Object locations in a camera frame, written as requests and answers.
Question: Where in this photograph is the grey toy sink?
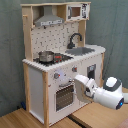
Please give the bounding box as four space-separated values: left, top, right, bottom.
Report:
66 47 94 56

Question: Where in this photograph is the grey dishwasher panel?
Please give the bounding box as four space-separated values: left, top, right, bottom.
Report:
87 65 96 79

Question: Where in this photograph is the wooden toy kitchen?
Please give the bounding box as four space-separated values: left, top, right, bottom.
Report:
22 2 105 127

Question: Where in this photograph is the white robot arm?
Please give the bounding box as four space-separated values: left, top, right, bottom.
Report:
74 75 128 110

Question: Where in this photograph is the red stove knob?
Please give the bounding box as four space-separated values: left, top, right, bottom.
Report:
72 66 77 72
54 73 60 79

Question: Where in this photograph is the white oven door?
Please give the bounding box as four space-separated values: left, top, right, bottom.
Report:
49 80 79 117

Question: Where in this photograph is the black toy stovetop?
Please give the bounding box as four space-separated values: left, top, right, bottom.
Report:
34 53 71 67

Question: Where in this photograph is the right red stove knob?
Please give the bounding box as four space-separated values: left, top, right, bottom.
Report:
72 66 77 72

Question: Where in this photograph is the grey range hood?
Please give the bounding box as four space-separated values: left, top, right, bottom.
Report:
34 5 64 27

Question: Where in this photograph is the black toy faucet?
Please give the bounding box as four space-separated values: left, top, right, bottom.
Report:
67 33 82 49

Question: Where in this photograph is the left red stove knob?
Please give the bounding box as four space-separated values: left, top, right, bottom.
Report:
54 73 60 79

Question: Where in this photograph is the toy microwave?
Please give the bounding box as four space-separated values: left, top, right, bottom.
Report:
66 3 90 21

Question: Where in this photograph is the silver toy pot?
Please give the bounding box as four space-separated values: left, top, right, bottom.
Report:
38 51 54 62

